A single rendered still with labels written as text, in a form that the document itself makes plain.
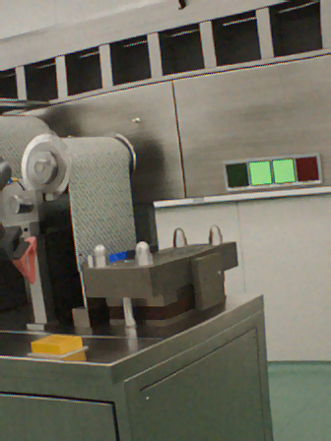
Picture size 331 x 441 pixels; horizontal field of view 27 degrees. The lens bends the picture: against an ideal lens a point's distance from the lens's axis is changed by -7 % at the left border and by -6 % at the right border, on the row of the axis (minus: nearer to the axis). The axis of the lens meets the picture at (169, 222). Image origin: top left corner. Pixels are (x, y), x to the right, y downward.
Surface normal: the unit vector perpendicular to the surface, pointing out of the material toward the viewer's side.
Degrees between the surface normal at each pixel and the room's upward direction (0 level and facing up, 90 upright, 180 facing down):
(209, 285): 90
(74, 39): 90
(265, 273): 90
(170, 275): 90
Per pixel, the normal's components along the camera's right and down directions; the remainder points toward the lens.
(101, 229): 0.87, -0.07
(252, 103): -0.49, 0.10
